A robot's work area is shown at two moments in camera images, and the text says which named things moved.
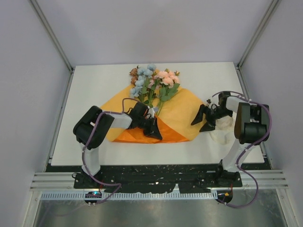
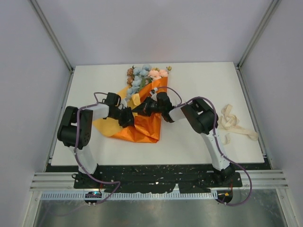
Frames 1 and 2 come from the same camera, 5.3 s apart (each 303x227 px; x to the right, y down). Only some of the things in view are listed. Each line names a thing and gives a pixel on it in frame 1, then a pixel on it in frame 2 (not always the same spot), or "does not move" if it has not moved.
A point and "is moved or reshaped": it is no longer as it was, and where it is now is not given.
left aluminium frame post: [45, 22] does not move
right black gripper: [209, 125] → [143, 109]
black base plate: [149, 179] does not move
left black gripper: [153, 131] → [128, 120]
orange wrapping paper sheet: [175, 119] is moved or reshaped
